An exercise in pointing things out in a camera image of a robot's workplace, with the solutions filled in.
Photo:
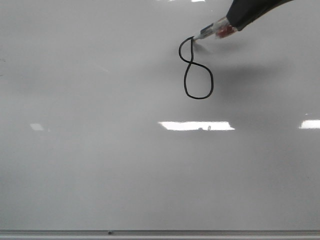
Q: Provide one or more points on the black taped whiteboard marker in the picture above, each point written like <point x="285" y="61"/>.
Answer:
<point x="220" y="29"/>

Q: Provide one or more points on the white whiteboard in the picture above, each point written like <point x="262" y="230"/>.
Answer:
<point x="109" y="119"/>

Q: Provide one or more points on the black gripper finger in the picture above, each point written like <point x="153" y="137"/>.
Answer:
<point x="243" y="12"/>

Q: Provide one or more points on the aluminium whiteboard tray rail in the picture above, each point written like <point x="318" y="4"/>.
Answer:
<point x="160" y="234"/>

